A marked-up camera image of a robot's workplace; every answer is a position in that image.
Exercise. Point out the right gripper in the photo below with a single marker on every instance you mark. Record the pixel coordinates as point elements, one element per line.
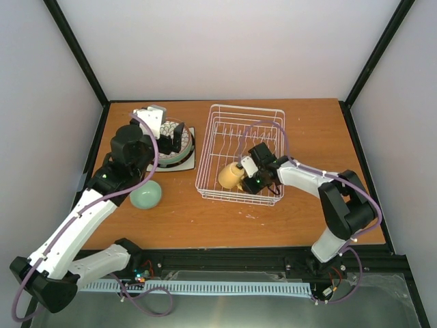
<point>251,189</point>

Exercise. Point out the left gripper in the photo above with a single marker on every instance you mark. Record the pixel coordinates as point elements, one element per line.
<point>166,146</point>

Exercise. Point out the yellow mug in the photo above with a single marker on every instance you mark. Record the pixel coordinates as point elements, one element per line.
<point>231,176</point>

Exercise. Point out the white wire dish rack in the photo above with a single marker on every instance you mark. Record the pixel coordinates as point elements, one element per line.
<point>231,131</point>

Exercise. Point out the green celadon bowl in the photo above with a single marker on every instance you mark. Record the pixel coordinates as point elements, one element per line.
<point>147,196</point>

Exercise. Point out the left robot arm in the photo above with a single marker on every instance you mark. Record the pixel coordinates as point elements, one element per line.
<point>129,165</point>

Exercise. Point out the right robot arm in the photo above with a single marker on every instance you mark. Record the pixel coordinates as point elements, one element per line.
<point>348,209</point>

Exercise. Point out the floral patterned bowl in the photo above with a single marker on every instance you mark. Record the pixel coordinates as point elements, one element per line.
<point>167,129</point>

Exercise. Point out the white square plate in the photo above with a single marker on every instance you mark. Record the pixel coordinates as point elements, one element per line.
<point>185,164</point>

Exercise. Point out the metal sheet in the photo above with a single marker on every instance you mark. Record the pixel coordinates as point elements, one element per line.
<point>362,300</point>

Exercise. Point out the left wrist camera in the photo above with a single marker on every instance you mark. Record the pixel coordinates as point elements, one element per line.
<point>152,118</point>

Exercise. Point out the black frame post right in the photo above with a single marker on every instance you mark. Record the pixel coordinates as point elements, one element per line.
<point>382,44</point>

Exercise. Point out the black frame post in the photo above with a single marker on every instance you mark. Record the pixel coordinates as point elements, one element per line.
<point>382,44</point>
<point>64,27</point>

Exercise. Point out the light blue cable duct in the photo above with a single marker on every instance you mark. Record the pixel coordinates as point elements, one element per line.
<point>204,288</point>

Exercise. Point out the black frame post left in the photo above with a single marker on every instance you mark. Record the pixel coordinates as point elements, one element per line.
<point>64,27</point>

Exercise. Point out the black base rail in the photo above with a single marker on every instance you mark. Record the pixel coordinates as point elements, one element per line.
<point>293,262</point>

